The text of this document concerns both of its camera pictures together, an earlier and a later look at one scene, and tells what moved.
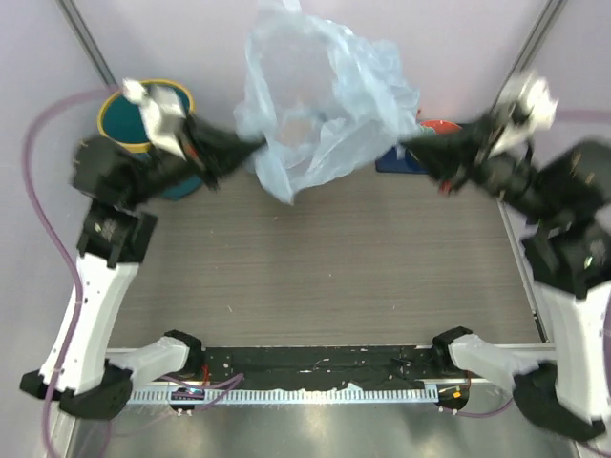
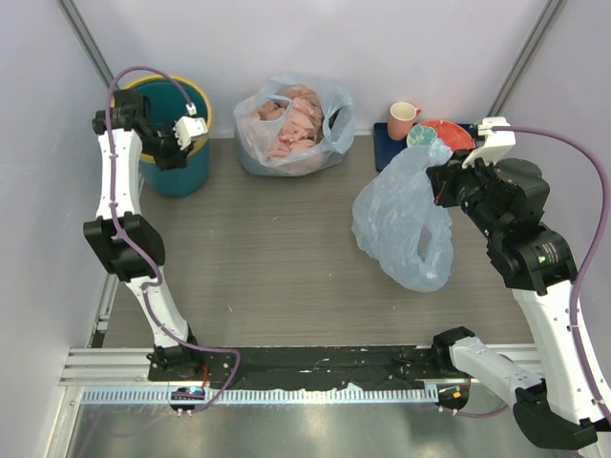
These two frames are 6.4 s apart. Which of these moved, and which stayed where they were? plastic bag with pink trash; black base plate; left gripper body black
Moved: left gripper body black
Stayed: plastic bag with pink trash; black base plate
